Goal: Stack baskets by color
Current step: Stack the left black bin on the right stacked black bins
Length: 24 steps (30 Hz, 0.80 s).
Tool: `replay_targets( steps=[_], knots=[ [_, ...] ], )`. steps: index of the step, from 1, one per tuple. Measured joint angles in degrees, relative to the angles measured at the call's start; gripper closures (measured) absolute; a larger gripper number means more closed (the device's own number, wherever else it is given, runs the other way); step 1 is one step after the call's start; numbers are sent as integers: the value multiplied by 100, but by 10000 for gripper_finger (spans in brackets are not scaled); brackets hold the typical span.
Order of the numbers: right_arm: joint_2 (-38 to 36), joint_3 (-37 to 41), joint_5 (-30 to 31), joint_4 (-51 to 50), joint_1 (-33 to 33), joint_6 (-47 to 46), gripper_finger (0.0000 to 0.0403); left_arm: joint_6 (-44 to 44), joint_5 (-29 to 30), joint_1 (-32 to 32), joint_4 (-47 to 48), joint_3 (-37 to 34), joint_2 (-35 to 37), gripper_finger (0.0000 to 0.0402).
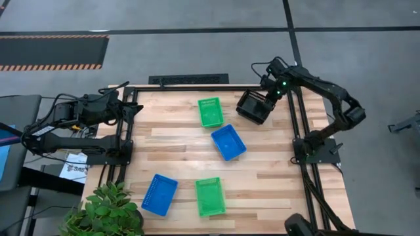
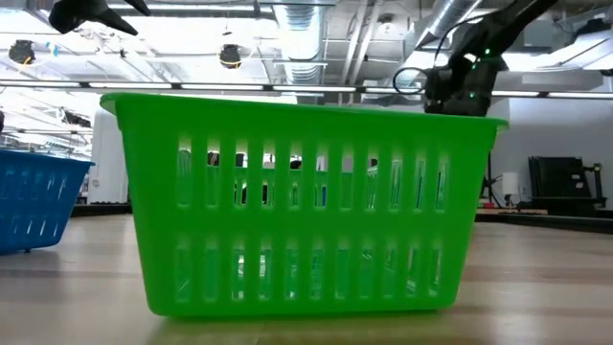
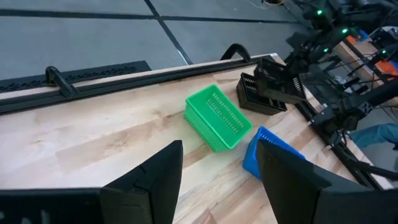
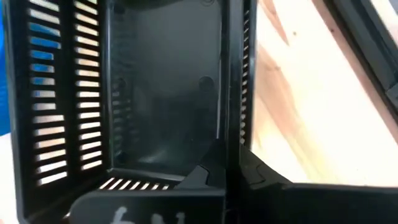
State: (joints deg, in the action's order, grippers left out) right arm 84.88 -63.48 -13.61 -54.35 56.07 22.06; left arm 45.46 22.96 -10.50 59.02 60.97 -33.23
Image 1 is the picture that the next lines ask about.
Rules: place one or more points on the gray tripod stand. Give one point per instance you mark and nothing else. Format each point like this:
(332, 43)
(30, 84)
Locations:
(407, 124)

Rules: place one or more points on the blue flat panel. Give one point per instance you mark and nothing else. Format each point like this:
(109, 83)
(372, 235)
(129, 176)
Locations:
(3, 154)

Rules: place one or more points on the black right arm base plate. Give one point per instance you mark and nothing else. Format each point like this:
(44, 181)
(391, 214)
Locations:
(328, 154)

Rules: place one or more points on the black slotted plastic basket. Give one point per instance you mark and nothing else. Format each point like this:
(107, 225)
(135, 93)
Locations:
(254, 108)

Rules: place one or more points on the green leafy potted plant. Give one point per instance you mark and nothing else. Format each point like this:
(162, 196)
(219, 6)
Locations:
(105, 209)

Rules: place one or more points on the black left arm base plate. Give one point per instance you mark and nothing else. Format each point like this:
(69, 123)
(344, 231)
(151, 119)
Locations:
(98, 160)

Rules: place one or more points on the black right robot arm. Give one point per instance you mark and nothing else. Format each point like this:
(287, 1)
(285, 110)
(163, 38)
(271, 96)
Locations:
(321, 86)

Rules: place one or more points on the black metal rail frame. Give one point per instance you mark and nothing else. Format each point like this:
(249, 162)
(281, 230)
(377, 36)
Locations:
(197, 88)

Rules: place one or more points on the green slotted plastic basket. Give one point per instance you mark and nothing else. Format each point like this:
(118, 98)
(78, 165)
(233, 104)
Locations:
(210, 196)
(211, 113)

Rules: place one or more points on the white printed paper sheet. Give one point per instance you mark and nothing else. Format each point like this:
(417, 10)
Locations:
(75, 170)

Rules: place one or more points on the black hazard-striped floor mat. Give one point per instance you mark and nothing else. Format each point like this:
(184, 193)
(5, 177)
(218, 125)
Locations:
(52, 50)

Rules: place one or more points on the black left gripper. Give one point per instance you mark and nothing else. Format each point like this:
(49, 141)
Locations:
(101, 109)

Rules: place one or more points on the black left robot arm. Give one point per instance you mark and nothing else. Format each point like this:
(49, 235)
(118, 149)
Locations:
(65, 142)

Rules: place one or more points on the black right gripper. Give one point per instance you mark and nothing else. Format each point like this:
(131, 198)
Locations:
(275, 86)

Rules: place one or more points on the blue slotted plastic basket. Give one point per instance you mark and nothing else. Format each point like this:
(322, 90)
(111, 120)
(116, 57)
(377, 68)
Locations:
(228, 142)
(159, 195)

